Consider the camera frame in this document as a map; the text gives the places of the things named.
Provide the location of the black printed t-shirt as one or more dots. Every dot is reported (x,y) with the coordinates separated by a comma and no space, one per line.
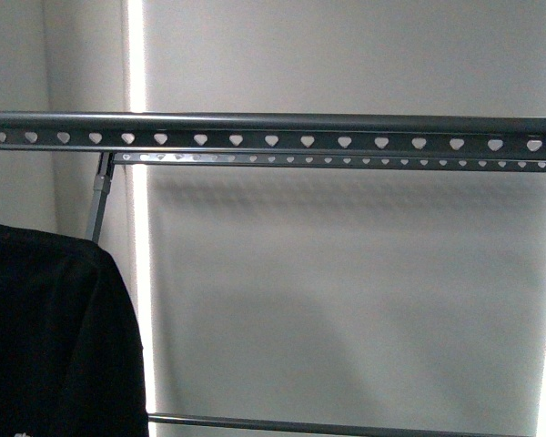
(71,358)

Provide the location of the grey metal clothes rack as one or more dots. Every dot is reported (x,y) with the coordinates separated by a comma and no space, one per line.
(327,274)

